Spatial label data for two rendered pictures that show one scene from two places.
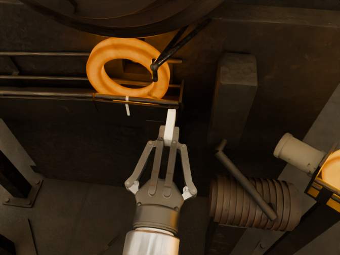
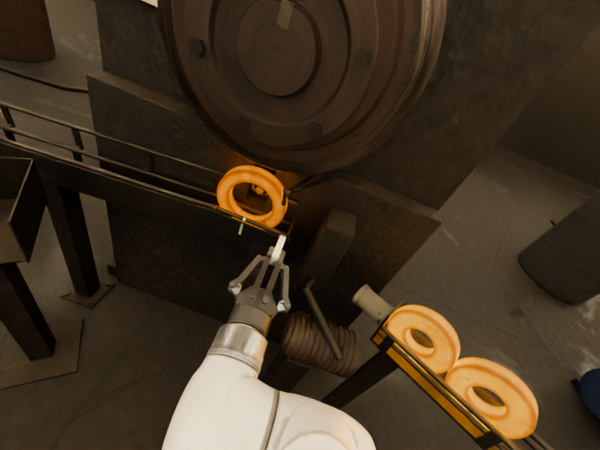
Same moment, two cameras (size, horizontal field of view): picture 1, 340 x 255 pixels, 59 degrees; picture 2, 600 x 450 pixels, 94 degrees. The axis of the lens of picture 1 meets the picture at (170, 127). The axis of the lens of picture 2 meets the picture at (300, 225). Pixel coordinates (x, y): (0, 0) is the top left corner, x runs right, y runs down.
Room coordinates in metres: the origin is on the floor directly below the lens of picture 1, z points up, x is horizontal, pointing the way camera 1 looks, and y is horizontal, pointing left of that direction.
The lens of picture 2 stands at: (-0.10, 0.06, 1.20)
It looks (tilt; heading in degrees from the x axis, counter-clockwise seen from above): 39 degrees down; 349
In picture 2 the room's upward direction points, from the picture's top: 24 degrees clockwise
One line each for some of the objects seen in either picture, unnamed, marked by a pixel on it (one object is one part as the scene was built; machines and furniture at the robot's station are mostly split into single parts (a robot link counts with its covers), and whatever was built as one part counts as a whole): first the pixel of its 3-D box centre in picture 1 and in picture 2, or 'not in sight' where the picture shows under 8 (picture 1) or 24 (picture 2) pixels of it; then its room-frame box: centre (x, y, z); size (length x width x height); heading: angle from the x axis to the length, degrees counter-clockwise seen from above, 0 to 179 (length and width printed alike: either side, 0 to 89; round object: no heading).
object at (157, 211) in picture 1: (158, 205); (254, 310); (0.19, 0.02, 0.73); 0.09 x 0.08 x 0.07; 173
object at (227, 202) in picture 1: (238, 226); (299, 370); (0.30, -0.22, 0.27); 0.22 x 0.13 x 0.53; 83
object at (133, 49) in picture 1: (128, 74); (252, 200); (0.49, 0.09, 0.75); 0.18 x 0.03 x 0.18; 83
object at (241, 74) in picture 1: (229, 103); (325, 249); (0.46, -0.14, 0.68); 0.11 x 0.08 x 0.24; 173
